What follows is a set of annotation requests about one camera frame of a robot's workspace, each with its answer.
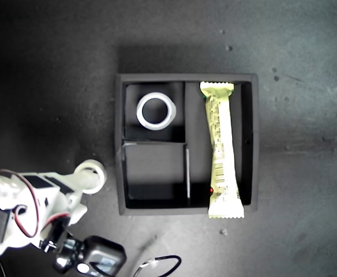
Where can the small white tape roll green core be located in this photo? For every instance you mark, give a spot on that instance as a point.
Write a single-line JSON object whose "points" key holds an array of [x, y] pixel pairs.
{"points": [[100, 173]]}

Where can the large white tape roll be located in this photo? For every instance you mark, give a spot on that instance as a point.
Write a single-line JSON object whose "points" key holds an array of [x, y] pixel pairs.
{"points": [[141, 118]]}

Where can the snack bar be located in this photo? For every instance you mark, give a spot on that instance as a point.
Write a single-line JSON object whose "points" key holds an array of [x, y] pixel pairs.
{"points": [[221, 150]]}

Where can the black tray with wells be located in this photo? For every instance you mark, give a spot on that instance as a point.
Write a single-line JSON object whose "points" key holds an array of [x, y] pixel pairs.
{"points": [[157, 164]]}

